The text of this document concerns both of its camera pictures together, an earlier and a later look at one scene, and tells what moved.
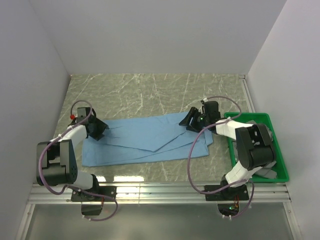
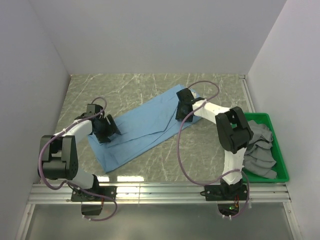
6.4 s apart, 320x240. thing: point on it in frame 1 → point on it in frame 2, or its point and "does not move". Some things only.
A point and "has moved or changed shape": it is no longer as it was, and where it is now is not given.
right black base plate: [237, 192] does not move
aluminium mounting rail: [166, 193] does not move
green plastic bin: [282, 174] does not move
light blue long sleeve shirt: [146, 138] has moved or changed shape
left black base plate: [110, 191] does not move
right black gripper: [192, 113] → [179, 115]
